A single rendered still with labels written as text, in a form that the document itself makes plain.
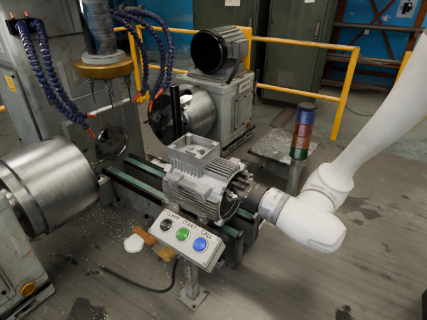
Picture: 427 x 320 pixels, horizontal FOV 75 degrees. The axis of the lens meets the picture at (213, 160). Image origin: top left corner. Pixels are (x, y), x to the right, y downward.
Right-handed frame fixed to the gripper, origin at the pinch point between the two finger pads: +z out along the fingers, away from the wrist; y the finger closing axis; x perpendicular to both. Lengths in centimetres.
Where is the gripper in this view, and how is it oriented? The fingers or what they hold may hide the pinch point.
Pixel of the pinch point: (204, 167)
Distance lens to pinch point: 84.9
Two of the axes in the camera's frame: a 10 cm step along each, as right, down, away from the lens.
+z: -8.1, -4.2, 4.1
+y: -5.8, 4.4, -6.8
